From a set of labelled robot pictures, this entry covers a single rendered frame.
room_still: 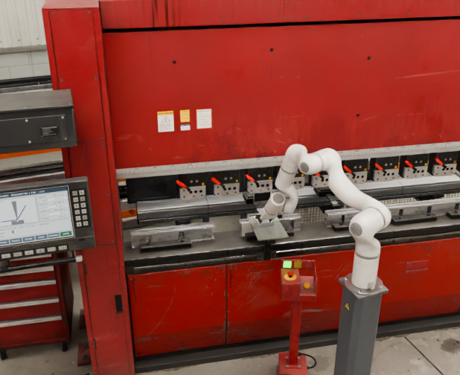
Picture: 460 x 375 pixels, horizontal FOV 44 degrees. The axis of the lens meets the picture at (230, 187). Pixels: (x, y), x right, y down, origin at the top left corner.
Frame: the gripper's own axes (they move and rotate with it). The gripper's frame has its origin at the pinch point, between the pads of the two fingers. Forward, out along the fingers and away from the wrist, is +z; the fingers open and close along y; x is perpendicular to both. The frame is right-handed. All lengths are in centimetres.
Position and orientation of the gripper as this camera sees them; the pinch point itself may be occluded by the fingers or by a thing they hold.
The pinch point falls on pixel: (265, 219)
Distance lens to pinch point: 339.8
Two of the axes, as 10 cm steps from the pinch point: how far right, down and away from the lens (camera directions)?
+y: -9.6, 1.2, -2.4
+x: 2.0, 9.0, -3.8
